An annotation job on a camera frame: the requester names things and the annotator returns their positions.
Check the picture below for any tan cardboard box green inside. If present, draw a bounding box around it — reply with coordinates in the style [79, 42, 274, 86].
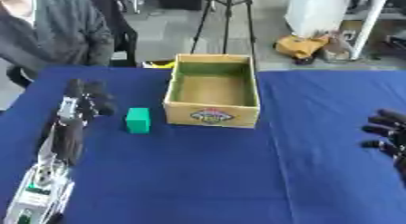
[161, 54, 262, 130]

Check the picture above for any yellow bag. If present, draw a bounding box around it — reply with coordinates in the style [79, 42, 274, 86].
[273, 34, 332, 64]

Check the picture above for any person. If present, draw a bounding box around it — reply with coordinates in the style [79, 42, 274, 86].
[0, 0, 116, 89]

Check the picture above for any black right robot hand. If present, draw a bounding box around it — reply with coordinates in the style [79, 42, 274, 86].
[360, 108, 406, 186]

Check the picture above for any yellow object on floor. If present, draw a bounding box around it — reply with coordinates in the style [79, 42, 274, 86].
[140, 60, 178, 69]

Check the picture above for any white board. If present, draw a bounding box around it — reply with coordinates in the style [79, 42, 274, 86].
[284, 0, 393, 61]

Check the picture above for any green rectangular block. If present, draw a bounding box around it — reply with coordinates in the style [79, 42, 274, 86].
[123, 107, 152, 134]

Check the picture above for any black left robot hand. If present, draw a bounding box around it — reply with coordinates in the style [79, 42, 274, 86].
[49, 78, 118, 168]

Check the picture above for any black tripod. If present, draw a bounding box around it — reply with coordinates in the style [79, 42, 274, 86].
[188, 0, 260, 68]

